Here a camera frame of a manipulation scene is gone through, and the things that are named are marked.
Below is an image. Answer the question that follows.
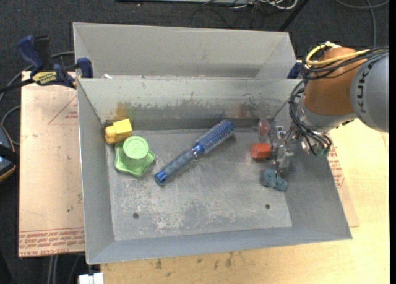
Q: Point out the grey-blue lumpy toy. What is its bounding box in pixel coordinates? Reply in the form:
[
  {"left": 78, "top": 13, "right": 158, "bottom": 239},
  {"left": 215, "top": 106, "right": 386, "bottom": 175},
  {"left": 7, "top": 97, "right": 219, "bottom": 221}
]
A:
[{"left": 262, "top": 167, "right": 289, "bottom": 192}]

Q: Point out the green cup with wavy base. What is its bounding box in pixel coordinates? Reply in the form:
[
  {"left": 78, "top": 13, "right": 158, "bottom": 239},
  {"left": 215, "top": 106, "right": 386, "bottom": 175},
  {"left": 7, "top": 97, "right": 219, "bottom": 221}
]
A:
[{"left": 114, "top": 135, "right": 156, "bottom": 179}]

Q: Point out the yellow toy block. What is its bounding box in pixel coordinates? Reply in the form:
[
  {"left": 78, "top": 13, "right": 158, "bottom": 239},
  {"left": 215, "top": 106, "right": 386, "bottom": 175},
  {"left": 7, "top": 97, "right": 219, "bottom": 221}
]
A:
[{"left": 104, "top": 118, "right": 134, "bottom": 145}]

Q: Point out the clear and red small object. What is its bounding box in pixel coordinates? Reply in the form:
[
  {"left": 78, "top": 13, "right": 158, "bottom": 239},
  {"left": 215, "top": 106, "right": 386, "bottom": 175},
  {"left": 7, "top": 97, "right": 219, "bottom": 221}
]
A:
[{"left": 257, "top": 118, "right": 273, "bottom": 139}]

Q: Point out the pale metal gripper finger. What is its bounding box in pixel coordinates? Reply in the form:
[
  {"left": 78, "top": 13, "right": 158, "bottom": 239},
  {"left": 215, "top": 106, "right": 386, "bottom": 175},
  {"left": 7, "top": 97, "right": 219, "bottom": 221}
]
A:
[
  {"left": 280, "top": 152, "right": 296, "bottom": 173},
  {"left": 270, "top": 145, "right": 282, "bottom": 171}
]

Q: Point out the blue round hairbrush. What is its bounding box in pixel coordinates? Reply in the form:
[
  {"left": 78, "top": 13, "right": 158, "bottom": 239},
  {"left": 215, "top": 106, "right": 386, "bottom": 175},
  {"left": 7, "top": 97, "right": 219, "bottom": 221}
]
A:
[{"left": 153, "top": 119, "right": 236, "bottom": 187}]

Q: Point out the grey metal bin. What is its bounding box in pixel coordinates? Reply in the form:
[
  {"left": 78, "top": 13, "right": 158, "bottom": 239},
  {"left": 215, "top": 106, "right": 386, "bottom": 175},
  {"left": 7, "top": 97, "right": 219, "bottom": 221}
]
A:
[{"left": 72, "top": 22, "right": 353, "bottom": 265}]

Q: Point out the red block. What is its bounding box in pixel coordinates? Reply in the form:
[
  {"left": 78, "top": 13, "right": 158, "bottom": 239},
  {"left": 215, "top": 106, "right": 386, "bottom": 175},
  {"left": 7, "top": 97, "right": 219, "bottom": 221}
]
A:
[{"left": 249, "top": 142, "right": 273, "bottom": 161}]

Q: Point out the brown cardboard board, red print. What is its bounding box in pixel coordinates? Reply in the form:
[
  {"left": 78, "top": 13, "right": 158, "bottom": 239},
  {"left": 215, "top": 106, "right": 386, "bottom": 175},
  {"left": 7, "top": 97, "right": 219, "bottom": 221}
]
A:
[{"left": 18, "top": 71, "right": 361, "bottom": 259}]

